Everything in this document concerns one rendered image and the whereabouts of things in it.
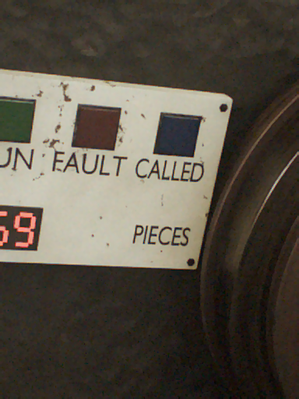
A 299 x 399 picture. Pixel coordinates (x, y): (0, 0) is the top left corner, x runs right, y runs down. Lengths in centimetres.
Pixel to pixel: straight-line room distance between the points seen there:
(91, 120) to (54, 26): 9
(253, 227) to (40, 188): 21
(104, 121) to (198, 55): 11
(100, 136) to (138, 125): 4
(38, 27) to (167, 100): 14
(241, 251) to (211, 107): 16
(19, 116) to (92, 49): 9
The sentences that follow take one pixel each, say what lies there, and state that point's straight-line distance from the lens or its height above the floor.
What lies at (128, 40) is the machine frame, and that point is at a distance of 84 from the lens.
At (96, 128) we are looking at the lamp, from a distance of 82.
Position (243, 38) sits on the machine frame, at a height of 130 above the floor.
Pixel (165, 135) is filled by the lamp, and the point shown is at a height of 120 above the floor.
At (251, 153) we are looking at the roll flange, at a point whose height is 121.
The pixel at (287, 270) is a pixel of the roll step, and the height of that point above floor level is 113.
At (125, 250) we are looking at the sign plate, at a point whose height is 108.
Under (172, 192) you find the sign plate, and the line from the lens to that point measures 87.
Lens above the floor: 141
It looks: 19 degrees down
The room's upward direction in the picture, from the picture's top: 11 degrees clockwise
